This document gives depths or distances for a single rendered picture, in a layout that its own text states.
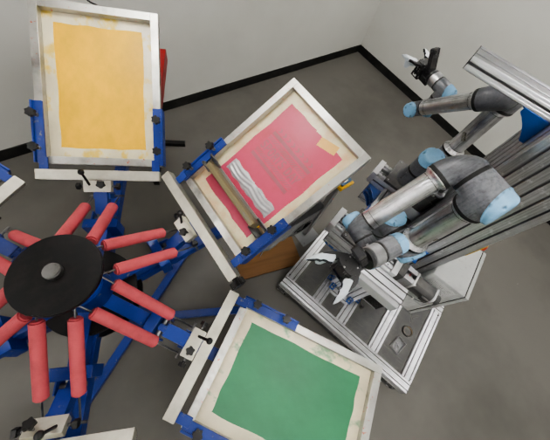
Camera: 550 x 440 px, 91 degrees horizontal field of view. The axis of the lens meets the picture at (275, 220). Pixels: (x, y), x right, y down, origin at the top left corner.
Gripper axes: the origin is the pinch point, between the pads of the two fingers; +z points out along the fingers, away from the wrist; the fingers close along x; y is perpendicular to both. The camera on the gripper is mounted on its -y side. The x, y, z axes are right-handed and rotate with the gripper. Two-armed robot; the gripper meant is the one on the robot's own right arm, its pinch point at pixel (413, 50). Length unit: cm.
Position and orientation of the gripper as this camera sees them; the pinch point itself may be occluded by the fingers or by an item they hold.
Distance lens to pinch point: 191.9
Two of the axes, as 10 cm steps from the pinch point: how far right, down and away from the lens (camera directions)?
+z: -4.1, -8.4, 3.5
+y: -0.6, 4.0, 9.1
